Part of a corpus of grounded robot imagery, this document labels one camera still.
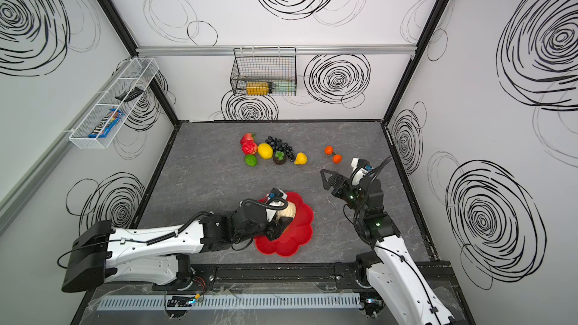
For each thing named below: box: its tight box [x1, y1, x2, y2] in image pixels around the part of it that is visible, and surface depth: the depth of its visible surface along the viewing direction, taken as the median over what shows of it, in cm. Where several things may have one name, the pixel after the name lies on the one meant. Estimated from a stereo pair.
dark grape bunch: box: [264, 135, 296, 163], surface depth 107 cm
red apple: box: [241, 139, 259, 155], surface depth 105 cm
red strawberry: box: [240, 132, 257, 146], surface depth 111 cm
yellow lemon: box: [257, 142, 274, 160], surface depth 106 cm
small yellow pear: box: [294, 151, 308, 166], surface depth 104 cm
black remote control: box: [114, 86, 145, 102], surface depth 82 cm
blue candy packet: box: [88, 108, 125, 139], surface depth 72 cm
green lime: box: [244, 154, 259, 168], surface depth 103 cm
